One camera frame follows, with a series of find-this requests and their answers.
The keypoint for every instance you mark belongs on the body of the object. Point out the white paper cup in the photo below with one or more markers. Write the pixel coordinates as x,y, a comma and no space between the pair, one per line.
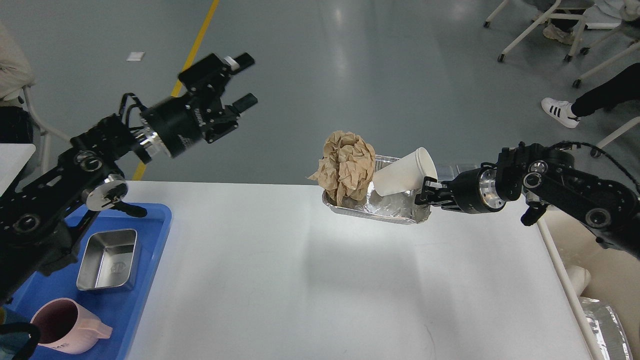
406,174

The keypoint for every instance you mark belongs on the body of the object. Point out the white office chair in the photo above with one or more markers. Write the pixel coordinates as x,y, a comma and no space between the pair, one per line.
573,10

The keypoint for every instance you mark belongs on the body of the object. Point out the aluminium foil tray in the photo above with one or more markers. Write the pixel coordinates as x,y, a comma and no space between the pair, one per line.
398,208

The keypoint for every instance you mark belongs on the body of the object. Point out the white chair base right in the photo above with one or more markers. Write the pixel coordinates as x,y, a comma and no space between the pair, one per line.
607,65

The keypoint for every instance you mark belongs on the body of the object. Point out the seated person beige top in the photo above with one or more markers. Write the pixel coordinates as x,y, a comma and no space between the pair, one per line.
16,125

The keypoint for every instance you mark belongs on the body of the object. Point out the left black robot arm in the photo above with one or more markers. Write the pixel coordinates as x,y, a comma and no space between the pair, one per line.
43,223

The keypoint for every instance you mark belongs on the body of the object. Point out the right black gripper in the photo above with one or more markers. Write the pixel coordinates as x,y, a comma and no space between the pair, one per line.
471,192

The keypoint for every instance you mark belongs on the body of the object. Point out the pink plastic mug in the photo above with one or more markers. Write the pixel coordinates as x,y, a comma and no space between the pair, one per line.
68,327

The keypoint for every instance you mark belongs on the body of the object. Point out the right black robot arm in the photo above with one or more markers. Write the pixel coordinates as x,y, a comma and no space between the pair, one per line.
547,177

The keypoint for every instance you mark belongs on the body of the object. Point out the foil tray in bin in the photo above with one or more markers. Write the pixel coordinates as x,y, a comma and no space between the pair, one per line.
606,328

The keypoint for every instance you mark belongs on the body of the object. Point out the seated person's dark leg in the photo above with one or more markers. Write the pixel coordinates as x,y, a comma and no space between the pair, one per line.
623,87

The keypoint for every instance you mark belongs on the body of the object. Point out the blue plastic tray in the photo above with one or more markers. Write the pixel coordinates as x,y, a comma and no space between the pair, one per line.
119,308

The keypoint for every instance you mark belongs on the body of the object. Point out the white striped sneaker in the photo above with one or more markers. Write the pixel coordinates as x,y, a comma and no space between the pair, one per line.
560,111

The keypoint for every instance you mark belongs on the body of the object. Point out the white side table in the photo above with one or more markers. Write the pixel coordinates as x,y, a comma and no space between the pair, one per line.
13,158

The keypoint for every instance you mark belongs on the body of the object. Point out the brown paper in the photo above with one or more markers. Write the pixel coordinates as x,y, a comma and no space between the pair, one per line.
346,168

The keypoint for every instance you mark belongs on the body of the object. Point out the stainless steel rectangular tin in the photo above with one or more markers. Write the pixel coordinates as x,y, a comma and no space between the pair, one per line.
109,262

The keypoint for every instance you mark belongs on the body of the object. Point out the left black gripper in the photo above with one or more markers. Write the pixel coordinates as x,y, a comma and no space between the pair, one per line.
179,122

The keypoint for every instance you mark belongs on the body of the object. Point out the beige plastic bin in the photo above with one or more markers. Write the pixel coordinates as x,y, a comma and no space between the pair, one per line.
614,274

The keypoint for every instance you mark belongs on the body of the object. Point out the white chair at left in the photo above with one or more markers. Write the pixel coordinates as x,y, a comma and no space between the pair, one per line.
45,131

